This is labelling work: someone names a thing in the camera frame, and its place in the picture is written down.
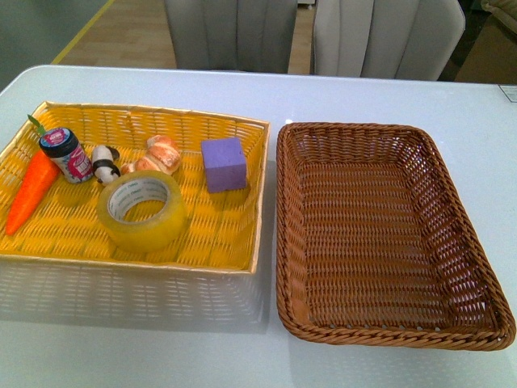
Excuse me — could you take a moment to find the grey chair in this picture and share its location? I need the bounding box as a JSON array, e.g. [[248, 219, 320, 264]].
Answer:
[[164, 0, 297, 74], [311, 0, 465, 81]]

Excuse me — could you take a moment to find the small black lidded jar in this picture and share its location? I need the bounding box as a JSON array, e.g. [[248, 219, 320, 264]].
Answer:
[[39, 127, 94, 183]]

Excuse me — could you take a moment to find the clear yellow tape roll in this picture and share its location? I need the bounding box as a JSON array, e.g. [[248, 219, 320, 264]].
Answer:
[[97, 171, 187, 253]]

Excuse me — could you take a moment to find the white label sticker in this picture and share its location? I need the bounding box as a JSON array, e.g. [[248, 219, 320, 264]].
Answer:
[[498, 84, 517, 103]]

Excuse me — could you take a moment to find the orange toy carrot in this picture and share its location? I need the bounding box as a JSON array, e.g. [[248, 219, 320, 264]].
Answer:
[[5, 114, 61, 237]]

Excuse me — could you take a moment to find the yellow woven basket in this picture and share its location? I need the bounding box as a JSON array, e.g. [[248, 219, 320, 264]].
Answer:
[[1, 101, 270, 331]]

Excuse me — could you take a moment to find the grey chair left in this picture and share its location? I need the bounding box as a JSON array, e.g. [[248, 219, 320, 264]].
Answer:
[[164, 0, 297, 74]]

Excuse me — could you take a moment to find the grey chair right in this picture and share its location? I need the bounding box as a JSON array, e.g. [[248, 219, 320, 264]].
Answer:
[[311, 0, 465, 81]]

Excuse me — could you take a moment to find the brown wicker basket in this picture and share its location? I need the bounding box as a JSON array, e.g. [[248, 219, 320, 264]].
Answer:
[[276, 123, 516, 351]]

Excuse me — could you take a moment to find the purple foam cube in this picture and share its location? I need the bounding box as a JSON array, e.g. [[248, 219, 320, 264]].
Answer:
[[201, 137, 247, 193]]

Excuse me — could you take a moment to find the toy panda figure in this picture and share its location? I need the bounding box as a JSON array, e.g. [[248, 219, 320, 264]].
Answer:
[[91, 145, 121, 186]]

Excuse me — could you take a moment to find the toy croissant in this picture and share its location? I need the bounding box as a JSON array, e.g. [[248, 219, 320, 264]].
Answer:
[[120, 135, 181, 175]]

